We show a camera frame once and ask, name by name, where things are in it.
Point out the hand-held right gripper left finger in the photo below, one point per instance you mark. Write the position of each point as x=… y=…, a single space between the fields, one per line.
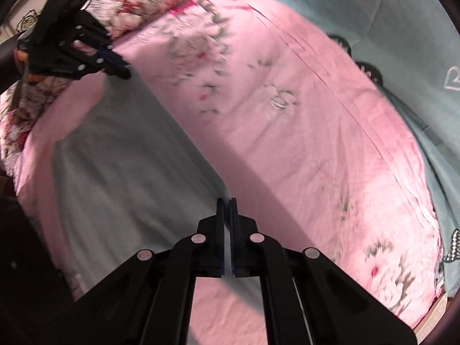
x=220 y=230

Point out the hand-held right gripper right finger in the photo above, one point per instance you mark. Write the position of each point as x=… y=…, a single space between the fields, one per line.
x=233 y=230

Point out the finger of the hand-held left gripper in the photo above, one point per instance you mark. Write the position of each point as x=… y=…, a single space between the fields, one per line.
x=95 y=37
x=111 y=63

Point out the grey pants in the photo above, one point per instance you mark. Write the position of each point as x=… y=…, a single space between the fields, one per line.
x=125 y=169

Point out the red floral pillow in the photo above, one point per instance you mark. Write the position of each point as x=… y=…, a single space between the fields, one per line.
x=143 y=0

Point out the pink floral bed sheet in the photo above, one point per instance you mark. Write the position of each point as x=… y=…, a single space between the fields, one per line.
x=287 y=133

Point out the teal printed blanket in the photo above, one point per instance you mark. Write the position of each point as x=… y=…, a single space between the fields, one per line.
x=377 y=7

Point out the wooden bed frame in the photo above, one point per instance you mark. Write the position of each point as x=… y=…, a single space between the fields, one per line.
x=440 y=309

